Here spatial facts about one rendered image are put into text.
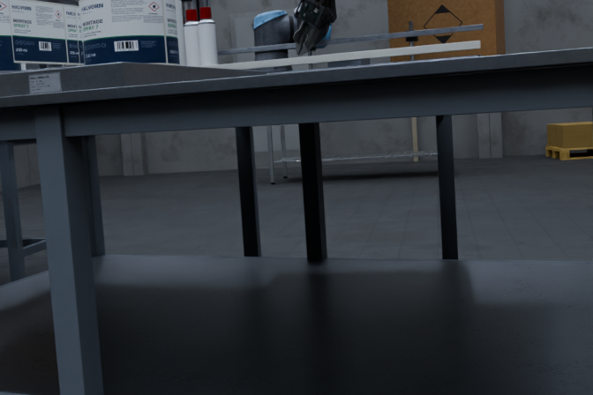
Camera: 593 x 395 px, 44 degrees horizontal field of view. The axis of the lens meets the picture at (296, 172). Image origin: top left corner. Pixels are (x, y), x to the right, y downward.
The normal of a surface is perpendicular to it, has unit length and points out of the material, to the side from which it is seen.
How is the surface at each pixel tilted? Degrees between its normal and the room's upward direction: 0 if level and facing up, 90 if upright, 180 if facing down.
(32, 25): 90
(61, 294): 90
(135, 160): 90
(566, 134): 90
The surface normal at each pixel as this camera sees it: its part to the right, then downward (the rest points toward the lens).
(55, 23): 0.88, -0.02
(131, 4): 0.31, 0.06
